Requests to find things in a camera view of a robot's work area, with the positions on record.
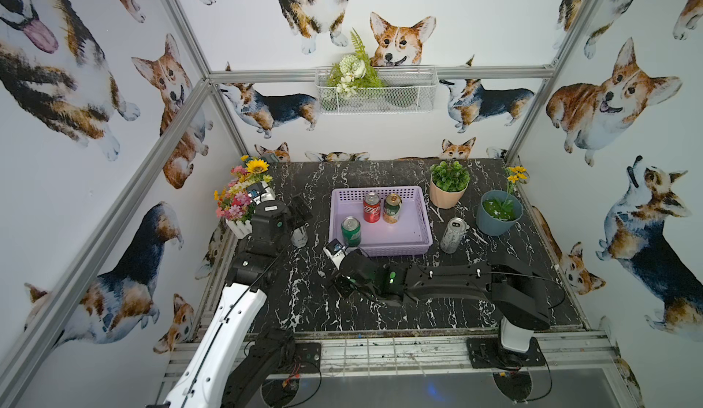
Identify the white green artificial flower bunch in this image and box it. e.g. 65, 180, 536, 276
326, 29, 387, 100

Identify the purple perforated plastic basket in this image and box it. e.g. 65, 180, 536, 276
329, 186, 433, 257

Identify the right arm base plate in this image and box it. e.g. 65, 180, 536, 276
466, 338, 547, 371

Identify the colourful flowers white fence planter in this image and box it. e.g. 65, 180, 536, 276
213, 156, 272, 239

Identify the green gold-top beer can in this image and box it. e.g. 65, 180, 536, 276
383, 193, 403, 223

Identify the red Coca-Cola can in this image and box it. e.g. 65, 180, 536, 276
364, 191, 382, 223

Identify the green Sprite can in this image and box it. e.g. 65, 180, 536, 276
341, 216, 362, 247

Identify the aluminium mounting rail frame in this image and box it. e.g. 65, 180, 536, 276
158, 329, 622, 382

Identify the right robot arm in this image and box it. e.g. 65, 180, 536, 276
324, 239, 552, 354

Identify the white Monster energy can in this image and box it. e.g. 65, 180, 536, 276
291, 225, 309, 248

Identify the white wire wall basket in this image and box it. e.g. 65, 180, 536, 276
315, 66, 439, 115

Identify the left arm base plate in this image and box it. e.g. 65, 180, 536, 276
276, 342, 322, 377

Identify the yellow flower blue-grey pot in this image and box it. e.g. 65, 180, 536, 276
477, 166, 528, 237

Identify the green plant in beige pot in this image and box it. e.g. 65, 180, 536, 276
429, 161, 470, 210

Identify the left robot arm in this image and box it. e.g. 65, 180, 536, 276
160, 190, 312, 407

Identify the silver grey drink can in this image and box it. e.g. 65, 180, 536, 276
440, 217, 468, 254

